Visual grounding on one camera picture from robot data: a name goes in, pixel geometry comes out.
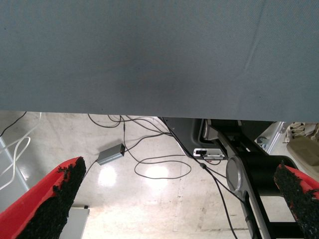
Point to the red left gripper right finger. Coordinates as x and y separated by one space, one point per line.
301 199

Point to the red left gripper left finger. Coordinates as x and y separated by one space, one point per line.
30 206

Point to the beige canvas bag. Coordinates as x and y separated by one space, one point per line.
305 152

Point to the black grey robot torso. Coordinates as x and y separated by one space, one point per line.
261 166

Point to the grey power adapter box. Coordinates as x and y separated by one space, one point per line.
110 154

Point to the dark grey table cloth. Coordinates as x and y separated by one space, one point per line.
149 49

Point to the aluminium frame with caster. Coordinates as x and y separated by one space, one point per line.
272 135

